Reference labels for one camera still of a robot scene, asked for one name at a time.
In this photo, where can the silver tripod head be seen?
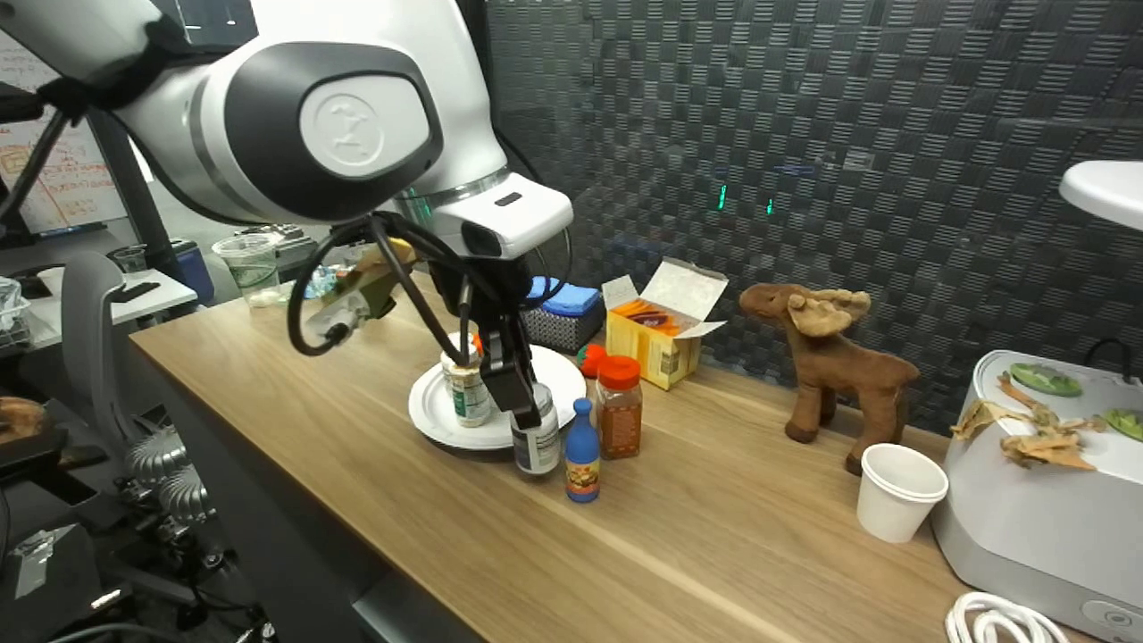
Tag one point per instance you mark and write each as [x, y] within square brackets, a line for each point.
[160, 468]

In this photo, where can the white paper cup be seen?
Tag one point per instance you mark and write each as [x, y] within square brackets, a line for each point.
[897, 495]

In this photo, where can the black stand pole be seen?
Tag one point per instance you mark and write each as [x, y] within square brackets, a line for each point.
[129, 199]

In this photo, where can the white bottle blue label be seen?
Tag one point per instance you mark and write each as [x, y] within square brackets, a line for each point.
[535, 446]

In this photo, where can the translucent white bucket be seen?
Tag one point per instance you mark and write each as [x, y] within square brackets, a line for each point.
[246, 253]

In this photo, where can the white gray appliance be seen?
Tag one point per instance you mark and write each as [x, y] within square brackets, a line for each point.
[1037, 522]

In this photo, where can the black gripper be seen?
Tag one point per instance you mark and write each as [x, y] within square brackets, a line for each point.
[488, 306]

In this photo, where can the blue sponge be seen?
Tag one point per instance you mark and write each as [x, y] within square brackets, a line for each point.
[573, 294]

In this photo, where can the white round plate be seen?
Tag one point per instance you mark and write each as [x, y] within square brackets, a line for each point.
[432, 411]

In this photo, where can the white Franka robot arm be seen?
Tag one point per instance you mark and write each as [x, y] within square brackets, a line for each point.
[235, 131]

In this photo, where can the whiteboard with writing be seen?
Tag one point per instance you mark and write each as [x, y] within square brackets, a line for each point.
[66, 184]

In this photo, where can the gray woven basket box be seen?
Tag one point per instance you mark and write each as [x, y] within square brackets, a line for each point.
[573, 331]

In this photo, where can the yellow cardboard box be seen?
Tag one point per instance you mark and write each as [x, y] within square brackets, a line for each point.
[647, 345]

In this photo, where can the blue bin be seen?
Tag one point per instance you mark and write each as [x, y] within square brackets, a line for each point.
[192, 274]

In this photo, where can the brown moose plush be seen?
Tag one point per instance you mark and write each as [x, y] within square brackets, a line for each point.
[843, 363]

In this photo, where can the spice jar orange lid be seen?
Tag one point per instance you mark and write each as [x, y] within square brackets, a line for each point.
[617, 411]

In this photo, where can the small blue bottle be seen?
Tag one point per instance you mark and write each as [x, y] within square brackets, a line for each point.
[584, 458]

